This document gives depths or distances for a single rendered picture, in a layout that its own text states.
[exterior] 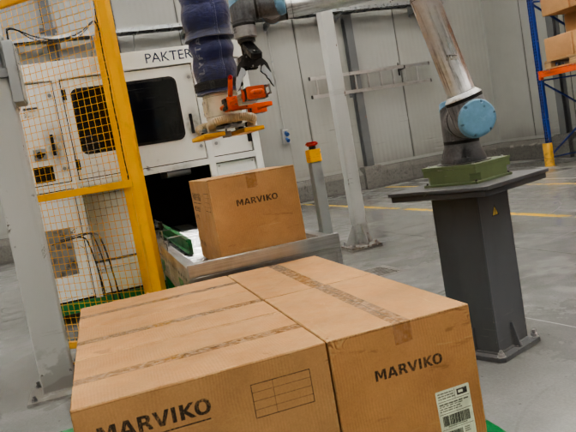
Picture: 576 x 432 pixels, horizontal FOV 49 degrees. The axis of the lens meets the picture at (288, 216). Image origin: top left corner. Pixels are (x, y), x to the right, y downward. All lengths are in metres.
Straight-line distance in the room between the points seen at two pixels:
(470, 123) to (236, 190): 1.02
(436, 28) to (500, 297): 1.14
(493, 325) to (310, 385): 1.40
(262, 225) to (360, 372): 1.34
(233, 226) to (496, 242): 1.13
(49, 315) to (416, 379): 2.21
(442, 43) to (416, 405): 1.46
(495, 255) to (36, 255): 2.19
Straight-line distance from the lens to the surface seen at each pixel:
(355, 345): 1.60
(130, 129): 3.47
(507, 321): 2.91
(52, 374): 3.53
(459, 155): 2.78
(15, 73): 3.41
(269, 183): 2.83
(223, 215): 2.79
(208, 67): 3.07
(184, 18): 3.14
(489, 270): 2.79
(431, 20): 2.63
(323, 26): 6.04
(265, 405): 1.56
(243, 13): 2.57
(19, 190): 3.41
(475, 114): 2.61
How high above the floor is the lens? 1.01
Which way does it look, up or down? 6 degrees down
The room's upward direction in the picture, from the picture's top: 10 degrees counter-clockwise
